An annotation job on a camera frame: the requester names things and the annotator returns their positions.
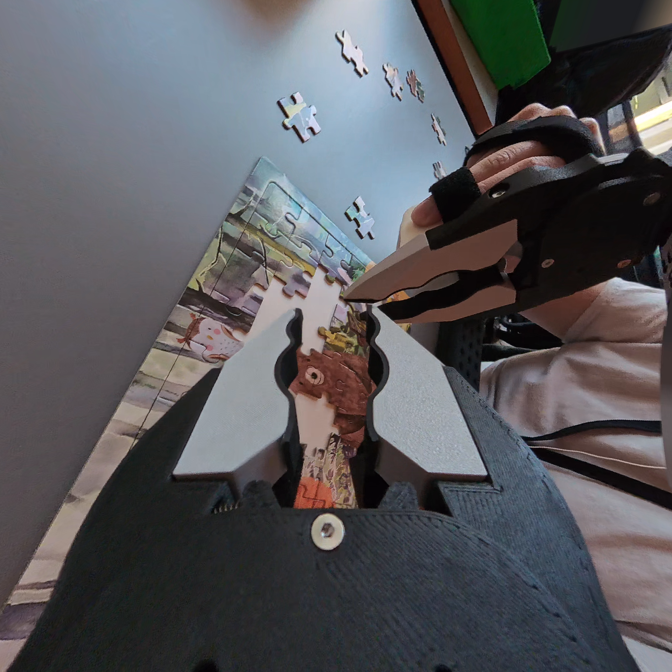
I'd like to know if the purple yellow jigsaw piece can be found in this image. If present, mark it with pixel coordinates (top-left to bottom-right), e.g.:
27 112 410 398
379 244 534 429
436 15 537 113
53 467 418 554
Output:
276 93 321 142

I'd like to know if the person's right hand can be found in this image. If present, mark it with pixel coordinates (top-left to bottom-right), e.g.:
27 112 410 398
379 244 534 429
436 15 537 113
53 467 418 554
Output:
412 103 606 228

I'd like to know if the black perforated pad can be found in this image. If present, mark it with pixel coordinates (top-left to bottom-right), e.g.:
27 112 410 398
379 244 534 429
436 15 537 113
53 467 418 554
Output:
440 315 484 392

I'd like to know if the large green plastic bin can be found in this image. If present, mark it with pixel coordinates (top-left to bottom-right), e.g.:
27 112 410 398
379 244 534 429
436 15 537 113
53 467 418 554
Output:
449 0 552 90

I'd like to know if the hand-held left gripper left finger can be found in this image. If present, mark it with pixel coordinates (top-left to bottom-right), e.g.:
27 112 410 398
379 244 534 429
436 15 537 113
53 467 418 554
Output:
172 309 305 497

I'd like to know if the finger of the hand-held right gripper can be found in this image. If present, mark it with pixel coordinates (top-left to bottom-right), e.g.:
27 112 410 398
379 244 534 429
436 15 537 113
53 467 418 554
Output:
378 267 519 324
344 220 524 303

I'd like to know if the animal jigsaw puzzle board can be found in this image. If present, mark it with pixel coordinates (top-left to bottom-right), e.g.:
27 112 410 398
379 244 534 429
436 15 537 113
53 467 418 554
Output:
0 156 415 641

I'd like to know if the green purple pink jigsaw piece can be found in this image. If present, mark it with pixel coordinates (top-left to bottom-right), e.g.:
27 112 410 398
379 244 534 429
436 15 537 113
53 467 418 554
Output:
345 196 377 240

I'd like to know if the wood-edged grey desk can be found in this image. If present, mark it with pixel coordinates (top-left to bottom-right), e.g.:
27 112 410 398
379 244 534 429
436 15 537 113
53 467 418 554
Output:
412 0 499 136

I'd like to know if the black harness strap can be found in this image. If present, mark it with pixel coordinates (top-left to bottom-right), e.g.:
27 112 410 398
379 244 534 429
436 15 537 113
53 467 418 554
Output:
520 420 672 491

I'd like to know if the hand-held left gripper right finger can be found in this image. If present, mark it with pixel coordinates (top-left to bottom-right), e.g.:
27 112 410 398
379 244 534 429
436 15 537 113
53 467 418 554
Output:
366 304 492 497

